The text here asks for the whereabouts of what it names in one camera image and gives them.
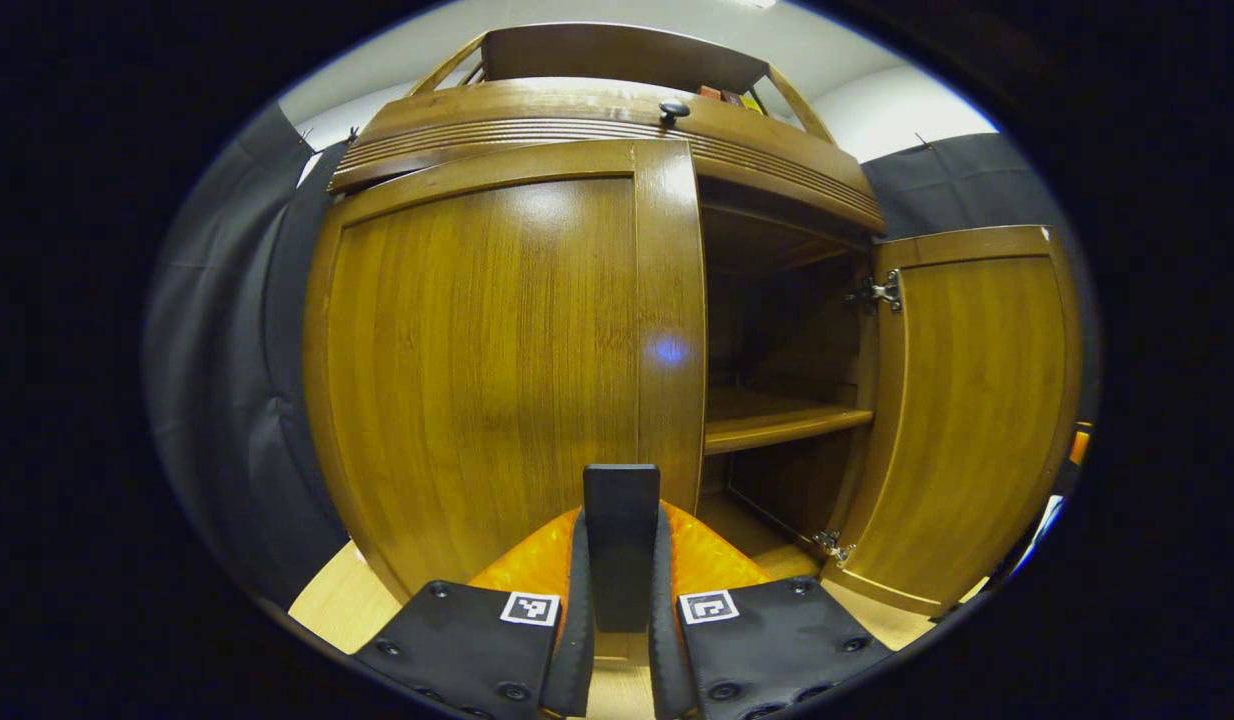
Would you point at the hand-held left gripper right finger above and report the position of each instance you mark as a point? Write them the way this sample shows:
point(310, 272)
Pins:
point(667, 660)

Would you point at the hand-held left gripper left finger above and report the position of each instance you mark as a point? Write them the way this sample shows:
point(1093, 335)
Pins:
point(575, 650)

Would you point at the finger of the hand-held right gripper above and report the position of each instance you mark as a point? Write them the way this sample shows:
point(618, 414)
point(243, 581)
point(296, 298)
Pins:
point(1077, 445)

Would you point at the wooden shoe cabinet door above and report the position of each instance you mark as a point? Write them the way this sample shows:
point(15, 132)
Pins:
point(477, 350)
point(977, 400)

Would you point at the wooden cabinet drawer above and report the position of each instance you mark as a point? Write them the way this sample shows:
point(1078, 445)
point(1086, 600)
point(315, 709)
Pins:
point(537, 110)

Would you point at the black backdrop cloth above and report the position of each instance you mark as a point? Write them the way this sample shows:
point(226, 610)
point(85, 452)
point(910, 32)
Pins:
point(227, 350)

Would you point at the yellow book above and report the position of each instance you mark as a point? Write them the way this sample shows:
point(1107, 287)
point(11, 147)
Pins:
point(750, 102)

